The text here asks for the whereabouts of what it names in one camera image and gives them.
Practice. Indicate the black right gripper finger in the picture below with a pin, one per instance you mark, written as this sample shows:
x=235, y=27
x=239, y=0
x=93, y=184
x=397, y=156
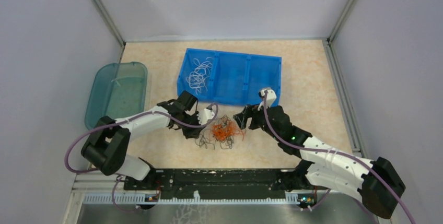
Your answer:
x=241, y=120
x=247, y=109

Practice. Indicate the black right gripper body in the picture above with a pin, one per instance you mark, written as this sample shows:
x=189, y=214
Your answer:
x=259, y=119

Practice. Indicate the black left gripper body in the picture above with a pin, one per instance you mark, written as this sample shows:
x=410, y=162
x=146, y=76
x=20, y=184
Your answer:
x=188, y=130

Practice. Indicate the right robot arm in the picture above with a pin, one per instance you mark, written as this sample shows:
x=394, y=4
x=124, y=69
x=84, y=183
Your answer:
x=374, y=183

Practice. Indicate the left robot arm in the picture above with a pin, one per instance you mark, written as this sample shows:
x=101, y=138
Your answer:
x=107, y=143

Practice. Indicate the blue plastic compartment bin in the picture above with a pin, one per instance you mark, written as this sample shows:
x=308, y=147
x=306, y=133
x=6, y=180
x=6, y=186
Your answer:
x=228, y=77

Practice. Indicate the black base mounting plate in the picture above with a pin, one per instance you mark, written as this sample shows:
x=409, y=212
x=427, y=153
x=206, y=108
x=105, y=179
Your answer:
x=220, y=183

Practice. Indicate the teal plastic basin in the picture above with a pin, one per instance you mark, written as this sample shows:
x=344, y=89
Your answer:
x=118, y=90

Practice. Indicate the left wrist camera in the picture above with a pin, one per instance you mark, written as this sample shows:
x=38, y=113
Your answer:
x=205, y=116

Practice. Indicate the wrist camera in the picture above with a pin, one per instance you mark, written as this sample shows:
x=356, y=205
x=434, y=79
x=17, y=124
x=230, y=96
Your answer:
x=205, y=116
x=268, y=97

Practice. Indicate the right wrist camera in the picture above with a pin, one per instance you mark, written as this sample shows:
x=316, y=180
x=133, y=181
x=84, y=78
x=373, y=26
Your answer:
x=268, y=97

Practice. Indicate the white slotted cable duct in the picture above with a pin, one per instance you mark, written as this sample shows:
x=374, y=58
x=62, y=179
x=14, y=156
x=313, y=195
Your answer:
x=142, y=199

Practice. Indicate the aluminium frame rail right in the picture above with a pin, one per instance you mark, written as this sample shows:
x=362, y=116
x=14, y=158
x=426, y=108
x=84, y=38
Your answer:
x=350, y=121

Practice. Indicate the aluminium frame rail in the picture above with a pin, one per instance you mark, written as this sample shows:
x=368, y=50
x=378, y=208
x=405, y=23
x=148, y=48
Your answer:
x=350, y=121
x=108, y=21

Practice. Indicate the aluminium frame rail left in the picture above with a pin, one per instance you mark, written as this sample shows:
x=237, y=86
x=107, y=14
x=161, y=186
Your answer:
x=108, y=21

